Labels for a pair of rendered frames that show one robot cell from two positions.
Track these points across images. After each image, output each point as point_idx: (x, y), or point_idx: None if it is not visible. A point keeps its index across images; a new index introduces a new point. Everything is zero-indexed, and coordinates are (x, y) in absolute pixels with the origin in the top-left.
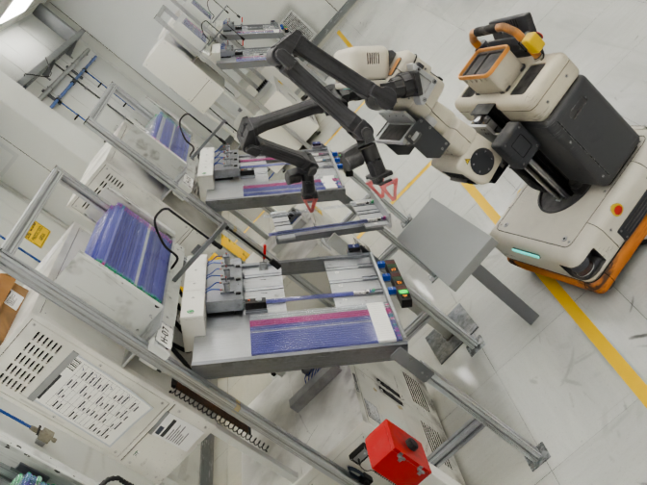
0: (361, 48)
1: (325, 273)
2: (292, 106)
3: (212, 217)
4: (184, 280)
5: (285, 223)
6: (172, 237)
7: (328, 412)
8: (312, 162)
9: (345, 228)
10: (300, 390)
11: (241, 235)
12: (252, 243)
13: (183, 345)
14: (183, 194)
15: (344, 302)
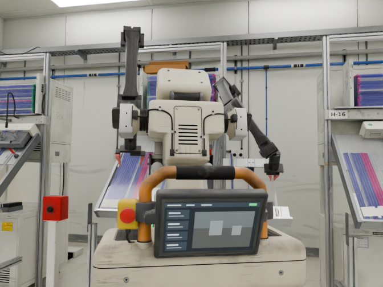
0: (159, 72)
1: (337, 250)
2: (225, 91)
3: (324, 144)
4: (318, 163)
5: (251, 164)
6: (322, 136)
7: None
8: (259, 147)
9: None
10: None
11: (325, 169)
12: (325, 181)
13: None
14: (324, 117)
15: (153, 192)
